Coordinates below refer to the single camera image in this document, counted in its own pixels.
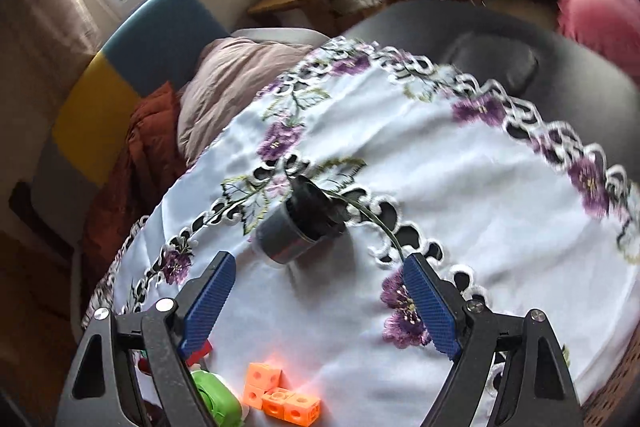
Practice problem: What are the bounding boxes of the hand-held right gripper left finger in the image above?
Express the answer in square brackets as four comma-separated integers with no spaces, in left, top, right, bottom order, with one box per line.
[54,251,237,427]

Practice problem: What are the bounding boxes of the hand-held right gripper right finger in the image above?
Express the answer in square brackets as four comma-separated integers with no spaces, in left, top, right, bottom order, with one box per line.
[402,252,585,427]

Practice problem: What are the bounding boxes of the red puzzle piece block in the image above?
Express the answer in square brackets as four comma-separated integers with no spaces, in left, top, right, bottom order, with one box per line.
[182,339,213,365]

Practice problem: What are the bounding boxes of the light green plastic toy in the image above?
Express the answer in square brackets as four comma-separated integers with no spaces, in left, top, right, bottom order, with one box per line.
[190,369,246,427]

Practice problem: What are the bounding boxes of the grey canister with black lid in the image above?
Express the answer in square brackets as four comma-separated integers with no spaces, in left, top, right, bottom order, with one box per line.
[254,176,347,267]

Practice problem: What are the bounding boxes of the orange linked cube blocks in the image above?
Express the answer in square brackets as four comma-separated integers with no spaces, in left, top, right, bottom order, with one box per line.
[242,362,322,423]

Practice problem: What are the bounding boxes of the white embroidered floral tablecloth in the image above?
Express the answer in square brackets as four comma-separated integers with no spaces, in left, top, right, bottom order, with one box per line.
[82,36,640,427]

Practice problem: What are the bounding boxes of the rust brown quilted blanket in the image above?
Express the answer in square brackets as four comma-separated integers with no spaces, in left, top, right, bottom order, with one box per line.
[82,83,188,308]

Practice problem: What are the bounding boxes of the brown wicker chair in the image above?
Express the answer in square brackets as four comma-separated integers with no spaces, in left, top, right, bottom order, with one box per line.
[582,332,640,427]

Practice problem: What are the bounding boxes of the pale pink quilt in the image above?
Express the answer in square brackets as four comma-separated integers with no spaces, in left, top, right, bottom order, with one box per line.
[177,38,313,168]

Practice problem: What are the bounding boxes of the blue yellow grey headboard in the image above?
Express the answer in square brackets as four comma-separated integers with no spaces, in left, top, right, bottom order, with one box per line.
[30,0,233,218]

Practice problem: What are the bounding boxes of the pink cushion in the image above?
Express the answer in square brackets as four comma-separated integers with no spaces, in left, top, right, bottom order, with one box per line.
[556,0,640,82]

